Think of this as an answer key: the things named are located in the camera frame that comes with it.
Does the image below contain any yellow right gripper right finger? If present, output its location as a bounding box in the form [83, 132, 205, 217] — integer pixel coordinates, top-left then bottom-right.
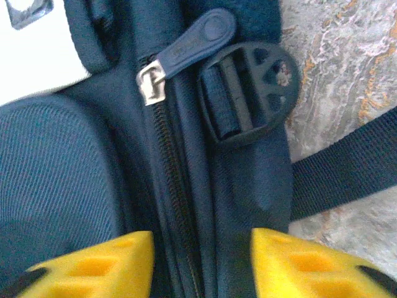
[251, 227, 397, 298]

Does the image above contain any navy blue backpack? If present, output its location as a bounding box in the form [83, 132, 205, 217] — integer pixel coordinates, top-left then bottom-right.
[0, 0, 397, 298]

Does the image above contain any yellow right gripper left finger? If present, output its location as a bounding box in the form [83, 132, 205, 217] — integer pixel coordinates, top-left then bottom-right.
[8, 230, 156, 298]

